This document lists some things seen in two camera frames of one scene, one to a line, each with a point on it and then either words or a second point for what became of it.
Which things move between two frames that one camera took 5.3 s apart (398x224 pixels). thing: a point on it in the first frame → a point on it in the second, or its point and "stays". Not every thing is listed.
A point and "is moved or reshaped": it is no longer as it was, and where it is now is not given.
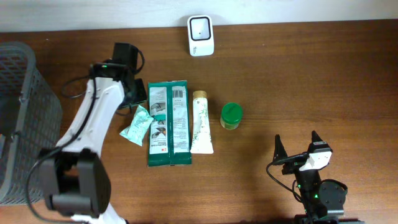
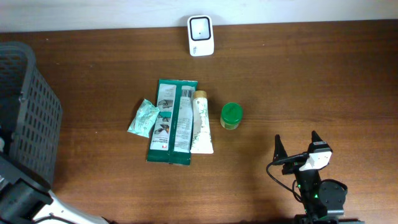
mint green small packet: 136,132 is moved or reshaped
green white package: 169,129 is moved or reshaped
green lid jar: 231,116 stays
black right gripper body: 290,163 stays
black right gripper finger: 315,137 stays
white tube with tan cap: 202,139 stays
